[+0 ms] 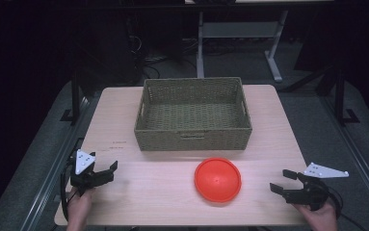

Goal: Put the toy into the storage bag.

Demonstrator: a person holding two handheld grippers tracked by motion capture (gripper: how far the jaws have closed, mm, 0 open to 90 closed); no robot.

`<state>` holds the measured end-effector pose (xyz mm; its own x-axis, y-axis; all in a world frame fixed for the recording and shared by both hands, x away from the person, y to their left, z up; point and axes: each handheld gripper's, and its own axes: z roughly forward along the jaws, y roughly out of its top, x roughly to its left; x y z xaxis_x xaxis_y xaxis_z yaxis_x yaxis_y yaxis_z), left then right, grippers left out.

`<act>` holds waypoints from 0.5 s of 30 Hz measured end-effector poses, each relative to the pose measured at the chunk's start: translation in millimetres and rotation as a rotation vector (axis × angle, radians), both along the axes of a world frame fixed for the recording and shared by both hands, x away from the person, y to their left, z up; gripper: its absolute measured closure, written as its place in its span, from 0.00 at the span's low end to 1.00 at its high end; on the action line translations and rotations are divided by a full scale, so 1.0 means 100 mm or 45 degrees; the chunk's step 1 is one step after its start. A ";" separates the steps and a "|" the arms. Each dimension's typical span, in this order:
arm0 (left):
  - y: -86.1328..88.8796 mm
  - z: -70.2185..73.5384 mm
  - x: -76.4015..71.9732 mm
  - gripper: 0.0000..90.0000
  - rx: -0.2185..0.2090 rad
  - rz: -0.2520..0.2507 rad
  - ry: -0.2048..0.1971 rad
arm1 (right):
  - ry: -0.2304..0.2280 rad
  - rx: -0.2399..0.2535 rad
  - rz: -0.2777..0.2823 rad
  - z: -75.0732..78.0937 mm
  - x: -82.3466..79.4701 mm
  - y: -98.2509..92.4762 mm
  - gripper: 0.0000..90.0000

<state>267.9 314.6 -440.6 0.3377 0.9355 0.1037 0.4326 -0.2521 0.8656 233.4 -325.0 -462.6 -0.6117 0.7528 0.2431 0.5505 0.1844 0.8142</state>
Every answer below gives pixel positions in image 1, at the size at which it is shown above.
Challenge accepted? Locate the black metal stand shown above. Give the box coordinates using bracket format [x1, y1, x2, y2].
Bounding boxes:
[60, 68, 84, 126]
[332, 68, 361, 127]

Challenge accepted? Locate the white metal desk frame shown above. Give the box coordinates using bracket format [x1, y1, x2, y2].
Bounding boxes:
[196, 9, 290, 84]

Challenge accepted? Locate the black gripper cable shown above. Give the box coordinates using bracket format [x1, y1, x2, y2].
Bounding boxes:
[325, 184, 369, 231]
[59, 162, 77, 222]

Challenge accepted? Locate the aluminium floor rail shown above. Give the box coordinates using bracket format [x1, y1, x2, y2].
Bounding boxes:
[19, 92, 104, 231]
[318, 94, 369, 224]

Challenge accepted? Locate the tangle of floor cables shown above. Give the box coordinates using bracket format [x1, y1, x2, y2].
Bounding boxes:
[128, 33, 202, 81]

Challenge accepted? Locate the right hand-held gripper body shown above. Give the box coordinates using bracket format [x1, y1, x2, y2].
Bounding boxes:
[282, 162, 350, 212]

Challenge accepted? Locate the person's left hand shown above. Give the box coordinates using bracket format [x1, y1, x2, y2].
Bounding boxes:
[66, 187, 95, 231]

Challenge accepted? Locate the green woven basket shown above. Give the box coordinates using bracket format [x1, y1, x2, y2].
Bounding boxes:
[133, 76, 253, 152]

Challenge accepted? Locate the dark cabinet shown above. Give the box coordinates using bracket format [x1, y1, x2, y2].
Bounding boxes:
[75, 13, 143, 95]

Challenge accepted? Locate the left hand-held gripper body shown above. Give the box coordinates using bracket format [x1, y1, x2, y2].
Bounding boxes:
[68, 148, 115, 197]

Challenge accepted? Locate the orange plastic bowl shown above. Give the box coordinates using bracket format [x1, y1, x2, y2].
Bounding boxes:
[194, 157, 243, 204]

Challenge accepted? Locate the person's right hand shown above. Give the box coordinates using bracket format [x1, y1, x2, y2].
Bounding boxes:
[294, 197, 339, 231]

